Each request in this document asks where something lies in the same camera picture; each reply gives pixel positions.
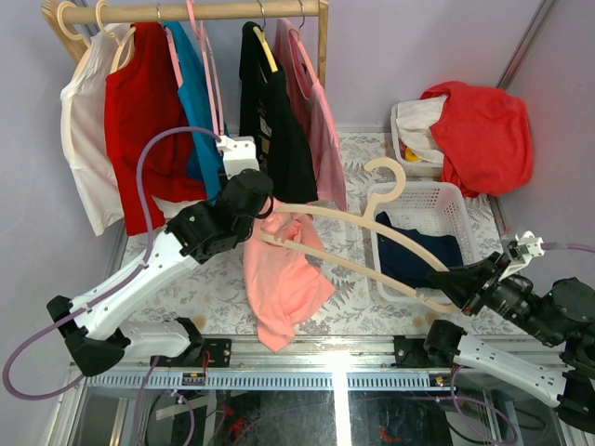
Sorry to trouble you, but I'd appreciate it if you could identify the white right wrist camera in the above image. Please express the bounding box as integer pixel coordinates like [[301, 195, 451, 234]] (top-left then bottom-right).
[[500, 230, 545, 281]]

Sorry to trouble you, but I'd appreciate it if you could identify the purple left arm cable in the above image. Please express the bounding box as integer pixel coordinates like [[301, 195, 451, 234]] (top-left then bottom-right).
[[2, 127, 223, 400]]

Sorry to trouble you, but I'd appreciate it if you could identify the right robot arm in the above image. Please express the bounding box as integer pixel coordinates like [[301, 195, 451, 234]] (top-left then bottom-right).
[[423, 253, 594, 433]]

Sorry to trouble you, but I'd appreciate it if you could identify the red hanging t-shirt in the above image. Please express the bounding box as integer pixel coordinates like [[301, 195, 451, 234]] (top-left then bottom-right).
[[104, 22, 206, 235]]

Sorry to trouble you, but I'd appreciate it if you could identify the white perforated plastic basket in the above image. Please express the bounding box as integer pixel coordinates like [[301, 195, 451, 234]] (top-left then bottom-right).
[[367, 181, 482, 305]]

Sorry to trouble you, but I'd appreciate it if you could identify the white garment in basket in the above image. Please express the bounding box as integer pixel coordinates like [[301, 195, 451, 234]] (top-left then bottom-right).
[[394, 95, 446, 165]]

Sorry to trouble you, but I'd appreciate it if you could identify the beige hanger with red shirt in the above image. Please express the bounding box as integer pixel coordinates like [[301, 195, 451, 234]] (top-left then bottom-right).
[[95, 0, 136, 74]]

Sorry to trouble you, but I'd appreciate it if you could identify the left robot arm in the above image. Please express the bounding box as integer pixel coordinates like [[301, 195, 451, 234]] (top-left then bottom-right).
[[46, 169, 273, 377]]

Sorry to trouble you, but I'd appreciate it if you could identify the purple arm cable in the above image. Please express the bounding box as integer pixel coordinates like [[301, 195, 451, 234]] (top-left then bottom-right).
[[2, 127, 223, 400], [542, 242, 595, 256]]

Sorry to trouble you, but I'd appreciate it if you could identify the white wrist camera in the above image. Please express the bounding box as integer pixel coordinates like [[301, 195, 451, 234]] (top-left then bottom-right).
[[217, 136, 259, 179], [500, 230, 545, 281]]

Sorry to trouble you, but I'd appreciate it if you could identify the aluminium frame rail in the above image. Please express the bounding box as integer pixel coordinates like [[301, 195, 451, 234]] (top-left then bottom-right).
[[69, 334, 568, 373]]

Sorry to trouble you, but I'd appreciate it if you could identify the pink hanging t-shirt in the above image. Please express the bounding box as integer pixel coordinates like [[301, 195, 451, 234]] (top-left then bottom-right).
[[273, 18, 348, 211]]

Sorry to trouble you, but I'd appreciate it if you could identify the salmon pink t-shirt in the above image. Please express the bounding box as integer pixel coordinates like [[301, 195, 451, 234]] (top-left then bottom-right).
[[244, 213, 335, 352]]

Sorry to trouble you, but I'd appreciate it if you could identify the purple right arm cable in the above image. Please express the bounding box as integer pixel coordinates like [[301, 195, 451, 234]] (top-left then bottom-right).
[[542, 242, 595, 256]]

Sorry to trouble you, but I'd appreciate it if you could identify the blue hanging t-shirt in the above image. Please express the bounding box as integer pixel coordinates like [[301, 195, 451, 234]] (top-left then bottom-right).
[[165, 21, 223, 200]]

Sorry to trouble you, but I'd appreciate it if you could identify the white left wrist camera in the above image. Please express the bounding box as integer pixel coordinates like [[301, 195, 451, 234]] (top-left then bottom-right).
[[217, 136, 259, 179]]

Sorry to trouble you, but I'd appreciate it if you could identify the grey slotted cable duct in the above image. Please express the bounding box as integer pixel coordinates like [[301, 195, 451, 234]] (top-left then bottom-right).
[[86, 370, 448, 392]]

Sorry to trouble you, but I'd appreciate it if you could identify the pink hanger with blue shirt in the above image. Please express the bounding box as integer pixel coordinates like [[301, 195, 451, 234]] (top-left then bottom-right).
[[156, 3, 183, 87]]

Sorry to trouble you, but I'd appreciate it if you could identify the wooden clothes rack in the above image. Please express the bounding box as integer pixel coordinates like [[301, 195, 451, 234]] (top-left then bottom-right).
[[41, 1, 329, 85]]

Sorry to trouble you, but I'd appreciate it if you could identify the yellow object in basket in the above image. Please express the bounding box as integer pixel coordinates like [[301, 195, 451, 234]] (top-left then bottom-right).
[[404, 147, 421, 163]]

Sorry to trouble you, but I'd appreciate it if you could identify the navy blue folded garment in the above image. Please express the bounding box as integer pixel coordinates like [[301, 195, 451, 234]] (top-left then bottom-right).
[[376, 212, 464, 289]]

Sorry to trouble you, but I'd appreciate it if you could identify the small white laundry basket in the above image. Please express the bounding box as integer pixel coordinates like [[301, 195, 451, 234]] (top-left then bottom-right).
[[390, 95, 446, 177]]

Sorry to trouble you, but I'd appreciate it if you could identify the black hanging t-shirt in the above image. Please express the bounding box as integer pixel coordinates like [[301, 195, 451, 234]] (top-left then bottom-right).
[[239, 21, 318, 203]]

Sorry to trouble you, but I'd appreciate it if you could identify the white hanging t-shirt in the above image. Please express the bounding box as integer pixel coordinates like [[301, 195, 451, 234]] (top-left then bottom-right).
[[60, 33, 124, 236]]

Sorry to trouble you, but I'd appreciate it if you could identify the orange-red t-shirt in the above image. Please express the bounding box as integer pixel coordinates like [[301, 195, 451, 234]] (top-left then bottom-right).
[[421, 81, 535, 198]]

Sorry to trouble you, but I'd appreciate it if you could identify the yellow hanger with black shirt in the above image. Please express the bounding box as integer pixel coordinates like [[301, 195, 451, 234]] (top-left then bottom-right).
[[253, 0, 278, 73]]

